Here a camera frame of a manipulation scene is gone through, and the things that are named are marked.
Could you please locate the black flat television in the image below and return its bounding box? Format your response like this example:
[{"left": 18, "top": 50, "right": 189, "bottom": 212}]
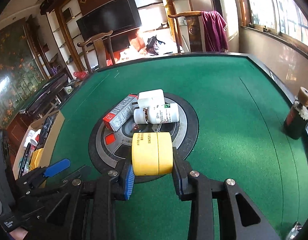
[{"left": 76, "top": 0, "right": 142, "bottom": 42}]

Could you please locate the black bag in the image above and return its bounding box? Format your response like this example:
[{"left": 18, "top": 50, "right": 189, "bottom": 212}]
[{"left": 145, "top": 35, "right": 167, "bottom": 55}]

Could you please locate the black printed packet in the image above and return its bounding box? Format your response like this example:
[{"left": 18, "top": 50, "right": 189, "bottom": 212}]
[{"left": 40, "top": 116, "right": 57, "bottom": 145}]

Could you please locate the black canister with wooden knob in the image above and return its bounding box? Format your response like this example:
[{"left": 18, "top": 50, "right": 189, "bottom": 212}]
[{"left": 283, "top": 87, "right": 308, "bottom": 140}]

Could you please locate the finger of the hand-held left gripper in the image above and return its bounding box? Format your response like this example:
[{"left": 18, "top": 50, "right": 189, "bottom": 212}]
[
  {"left": 16, "top": 158, "right": 71, "bottom": 188},
  {"left": 19, "top": 165, "right": 87, "bottom": 201}
]

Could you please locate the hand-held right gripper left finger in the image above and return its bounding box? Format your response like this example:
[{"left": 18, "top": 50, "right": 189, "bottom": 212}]
[{"left": 31, "top": 158, "right": 135, "bottom": 240}]

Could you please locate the wooden chair with carved back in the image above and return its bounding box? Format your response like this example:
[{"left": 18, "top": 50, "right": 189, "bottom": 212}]
[{"left": 167, "top": 10, "right": 229, "bottom": 54}]

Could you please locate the orange flower painting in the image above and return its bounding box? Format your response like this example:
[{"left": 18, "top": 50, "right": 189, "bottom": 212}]
[{"left": 0, "top": 17, "right": 46, "bottom": 128}]

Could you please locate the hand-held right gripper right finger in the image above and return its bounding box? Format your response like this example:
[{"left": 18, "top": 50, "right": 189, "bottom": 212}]
[{"left": 171, "top": 147, "right": 282, "bottom": 240}]

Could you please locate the wooden wall shelf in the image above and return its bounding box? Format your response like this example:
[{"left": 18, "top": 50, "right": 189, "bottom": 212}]
[{"left": 40, "top": 0, "right": 94, "bottom": 75}]

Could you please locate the white bottle with green label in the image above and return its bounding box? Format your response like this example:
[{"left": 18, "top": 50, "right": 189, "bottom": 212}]
[{"left": 133, "top": 103, "right": 180, "bottom": 124}]

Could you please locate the white power adapter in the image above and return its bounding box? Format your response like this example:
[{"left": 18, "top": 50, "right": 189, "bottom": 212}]
[{"left": 137, "top": 89, "right": 165, "bottom": 108}]

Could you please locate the round grey table control panel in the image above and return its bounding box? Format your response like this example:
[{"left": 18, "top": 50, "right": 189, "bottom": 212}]
[{"left": 88, "top": 92, "right": 199, "bottom": 183}]

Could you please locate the yellow round jar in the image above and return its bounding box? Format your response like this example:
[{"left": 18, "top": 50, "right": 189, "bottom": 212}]
[{"left": 131, "top": 131, "right": 174, "bottom": 176}]

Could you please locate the maroon cloth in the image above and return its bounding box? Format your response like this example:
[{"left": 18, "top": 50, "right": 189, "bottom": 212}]
[{"left": 201, "top": 10, "right": 229, "bottom": 53}]

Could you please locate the cardboard box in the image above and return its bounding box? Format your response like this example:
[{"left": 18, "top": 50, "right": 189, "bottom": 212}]
[{"left": 12, "top": 109, "right": 66, "bottom": 180}]

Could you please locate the wooden framed window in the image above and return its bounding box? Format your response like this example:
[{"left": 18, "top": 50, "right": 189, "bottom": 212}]
[{"left": 240, "top": 0, "right": 308, "bottom": 63}]

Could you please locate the red and grey carton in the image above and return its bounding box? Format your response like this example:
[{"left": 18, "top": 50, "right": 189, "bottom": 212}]
[{"left": 102, "top": 94, "right": 139, "bottom": 132}]

